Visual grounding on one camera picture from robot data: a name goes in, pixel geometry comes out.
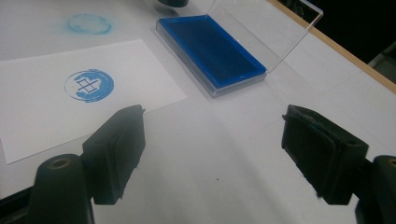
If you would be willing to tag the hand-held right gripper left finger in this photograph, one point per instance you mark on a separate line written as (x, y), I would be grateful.
(115, 155)

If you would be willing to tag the wooden table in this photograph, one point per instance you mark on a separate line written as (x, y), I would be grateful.
(342, 53)

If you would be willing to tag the large white table cover sheet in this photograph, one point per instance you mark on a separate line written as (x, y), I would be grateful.
(218, 149)

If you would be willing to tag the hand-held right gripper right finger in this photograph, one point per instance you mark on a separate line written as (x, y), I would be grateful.
(327, 158)

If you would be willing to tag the white metal desk frame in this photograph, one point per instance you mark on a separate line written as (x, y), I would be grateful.
(384, 60)

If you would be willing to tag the blue ink pad clear case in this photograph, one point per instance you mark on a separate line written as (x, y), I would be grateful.
(214, 53)

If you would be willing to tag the small white paper sheet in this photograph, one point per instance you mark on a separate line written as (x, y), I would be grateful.
(37, 124)

